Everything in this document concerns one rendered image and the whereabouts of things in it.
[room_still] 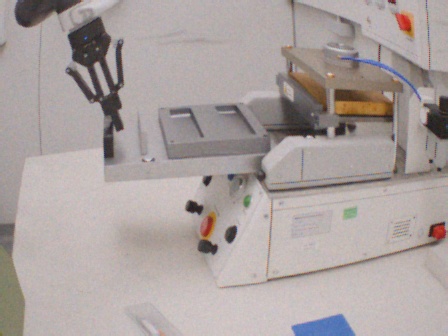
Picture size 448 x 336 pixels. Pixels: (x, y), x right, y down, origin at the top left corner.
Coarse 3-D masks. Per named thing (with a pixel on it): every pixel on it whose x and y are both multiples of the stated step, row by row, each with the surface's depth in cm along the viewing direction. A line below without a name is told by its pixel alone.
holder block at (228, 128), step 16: (160, 112) 116; (176, 112) 118; (192, 112) 116; (208, 112) 115; (224, 112) 120; (240, 112) 117; (176, 128) 112; (192, 128) 112; (208, 128) 107; (224, 128) 107; (240, 128) 112; (256, 128) 107; (176, 144) 101; (192, 144) 101; (208, 144) 102; (224, 144) 102; (240, 144) 103; (256, 144) 103
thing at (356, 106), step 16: (304, 80) 115; (320, 96) 105; (336, 96) 106; (352, 96) 107; (368, 96) 108; (384, 96) 109; (336, 112) 104; (352, 112) 104; (368, 112) 105; (384, 112) 105
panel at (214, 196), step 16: (224, 176) 120; (208, 192) 126; (224, 192) 117; (256, 192) 104; (208, 208) 123; (224, 208) 115; (240, 208) 108; (224, 224) 112; (240, 224) 105; (224, 240) 109; (208, 256) 114; (224, 256) 106
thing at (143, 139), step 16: (128, 128) 116; (144, 128) 103; (160, 128) 115; (128, 144) 108; (144, 144) 103; (160, 144) 108; (272, 144) 107; (112, 160) 101; (128, 160) 101; (160, 160) 101; (176, 160) 101; (192, 160) 101; (208, 160) 102; (224, 160) 102; (240, 160) 103; (256, 160) 103; (112, 176) 100; (128, 176) 100; (144, 176) 101; (160, 176) 101; (176, 176) 102; (192, 176) 102
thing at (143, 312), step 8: (136, 304) 94; (144, 304) 95; (152, 304) 95; (128, 312) 92; (136, 312) 92; (144, 312) 92; (152, 312) 93; (160, 312) 93; (136, 320) 90; (144, 320) 90; (152, 320) 90; (160, 320) 90; (168, 320) 91; (144, 328) 88; (152, 328) 88; (160, 328) 88; (168, 328) 88; (176, 328) 88
